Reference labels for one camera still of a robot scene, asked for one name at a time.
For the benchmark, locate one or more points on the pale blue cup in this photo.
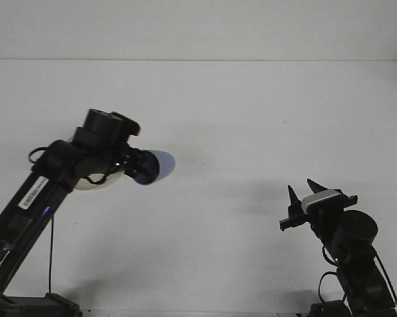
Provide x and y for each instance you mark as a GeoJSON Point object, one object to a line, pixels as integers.
{"type": "Point", "coordinates": [166, 163]}

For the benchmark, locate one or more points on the pale round plate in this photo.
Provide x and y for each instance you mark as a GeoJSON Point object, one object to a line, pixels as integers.
{"type": "Point", "coordinates": [92, 187]}

